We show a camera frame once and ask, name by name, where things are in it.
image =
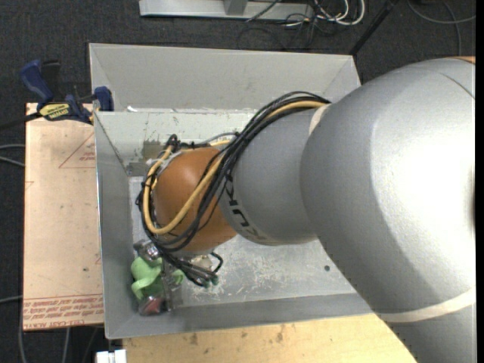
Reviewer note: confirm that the grey metal bin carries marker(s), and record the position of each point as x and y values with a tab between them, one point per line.
211	78

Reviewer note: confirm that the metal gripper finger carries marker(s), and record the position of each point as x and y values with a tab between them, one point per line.
148	251
170	291

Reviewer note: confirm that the light green toy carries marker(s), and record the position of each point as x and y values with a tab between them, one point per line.
145	278

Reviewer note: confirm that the brown cardboard board, red print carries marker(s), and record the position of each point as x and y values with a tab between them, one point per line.
60	210

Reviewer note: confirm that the red and grey small object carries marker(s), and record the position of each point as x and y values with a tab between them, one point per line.
151	305

